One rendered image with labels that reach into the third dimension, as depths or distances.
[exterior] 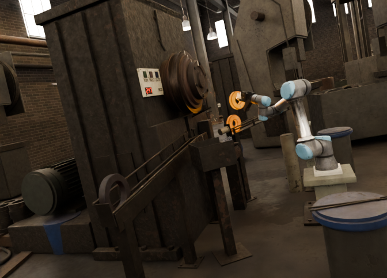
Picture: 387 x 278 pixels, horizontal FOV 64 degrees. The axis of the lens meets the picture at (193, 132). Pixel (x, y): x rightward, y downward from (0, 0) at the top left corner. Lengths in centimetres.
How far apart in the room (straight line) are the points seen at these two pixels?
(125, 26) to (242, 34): 323
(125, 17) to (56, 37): 52
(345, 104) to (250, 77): 153
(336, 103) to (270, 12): 167
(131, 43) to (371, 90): 309
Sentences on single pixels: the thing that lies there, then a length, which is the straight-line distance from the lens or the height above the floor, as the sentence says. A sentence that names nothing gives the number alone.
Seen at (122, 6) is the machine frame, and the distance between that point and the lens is 209.
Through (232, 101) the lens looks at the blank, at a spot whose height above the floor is 91.
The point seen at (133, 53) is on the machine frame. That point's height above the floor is 134.
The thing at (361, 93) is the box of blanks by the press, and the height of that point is 65.
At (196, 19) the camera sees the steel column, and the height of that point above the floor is 371.
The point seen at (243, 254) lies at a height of 1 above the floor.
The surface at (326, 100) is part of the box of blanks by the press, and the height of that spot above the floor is 65.
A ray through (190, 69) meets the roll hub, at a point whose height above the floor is 119.
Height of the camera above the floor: 98
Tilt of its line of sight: 6 degrees down
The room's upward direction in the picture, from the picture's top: 12 degrees counter-clockwise
